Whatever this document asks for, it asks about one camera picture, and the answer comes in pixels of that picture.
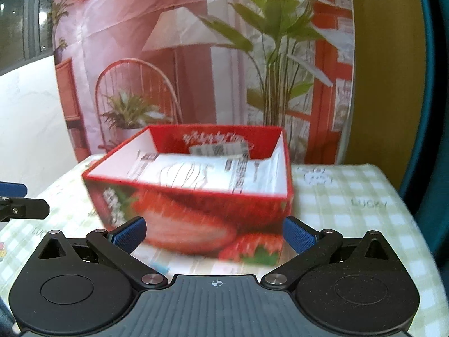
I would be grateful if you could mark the green checked rabbit print tablecloth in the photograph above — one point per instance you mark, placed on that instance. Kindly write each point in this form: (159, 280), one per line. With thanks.
(350, 200)

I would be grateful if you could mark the printed room scene wall cloth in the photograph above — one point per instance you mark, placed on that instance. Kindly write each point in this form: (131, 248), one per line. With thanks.
(217, 77)

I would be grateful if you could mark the white soft packet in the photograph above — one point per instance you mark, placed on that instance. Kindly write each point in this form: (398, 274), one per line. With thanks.
(196, 175)

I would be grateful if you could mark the red strawberry print box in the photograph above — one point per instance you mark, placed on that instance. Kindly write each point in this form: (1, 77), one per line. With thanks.
(182, 224)

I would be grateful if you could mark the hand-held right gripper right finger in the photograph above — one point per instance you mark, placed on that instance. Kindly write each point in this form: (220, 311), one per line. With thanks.
(300, 233)

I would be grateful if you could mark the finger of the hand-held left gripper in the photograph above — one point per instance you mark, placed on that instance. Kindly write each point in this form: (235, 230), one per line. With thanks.
(29, 209)
(12, 189)

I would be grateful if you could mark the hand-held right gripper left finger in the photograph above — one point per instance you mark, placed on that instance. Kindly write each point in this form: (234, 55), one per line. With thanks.
(128, 235)

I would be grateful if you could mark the dark glass window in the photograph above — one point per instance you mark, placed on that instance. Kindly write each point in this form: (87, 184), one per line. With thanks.
(21, 14)

